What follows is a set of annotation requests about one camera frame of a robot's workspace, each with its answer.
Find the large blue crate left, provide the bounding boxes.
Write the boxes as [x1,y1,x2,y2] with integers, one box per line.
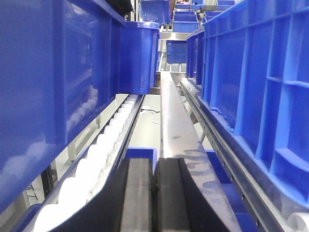
[0,0,125,211]

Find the blue bin below fingers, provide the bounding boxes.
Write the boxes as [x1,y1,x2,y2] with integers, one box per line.
[125,146,157,171]

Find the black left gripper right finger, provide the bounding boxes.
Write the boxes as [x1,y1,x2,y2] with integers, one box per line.
[152,158,241,232]

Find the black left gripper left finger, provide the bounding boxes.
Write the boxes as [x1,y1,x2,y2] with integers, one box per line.
[53,158,152,232]

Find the white roller track left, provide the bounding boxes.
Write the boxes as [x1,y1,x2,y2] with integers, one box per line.
[24,94,143,232]

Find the steel divider rail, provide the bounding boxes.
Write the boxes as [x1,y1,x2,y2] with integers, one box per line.
[160,71,241,232]

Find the distant blue bin on shelf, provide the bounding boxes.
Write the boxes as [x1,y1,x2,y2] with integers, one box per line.
[166,40,187,64]

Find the large blue ribbed crate right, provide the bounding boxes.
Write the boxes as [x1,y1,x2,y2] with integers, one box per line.
[202,0,309,209]

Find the blue crate behind right crate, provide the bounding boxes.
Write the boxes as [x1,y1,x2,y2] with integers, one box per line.
[186,27,205,85]

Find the blue bin behind left crate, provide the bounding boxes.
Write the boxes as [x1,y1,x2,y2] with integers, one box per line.
[119,21,159,94]

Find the steel roller track right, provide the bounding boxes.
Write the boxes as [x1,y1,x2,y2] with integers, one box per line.
[180,77,309,232]

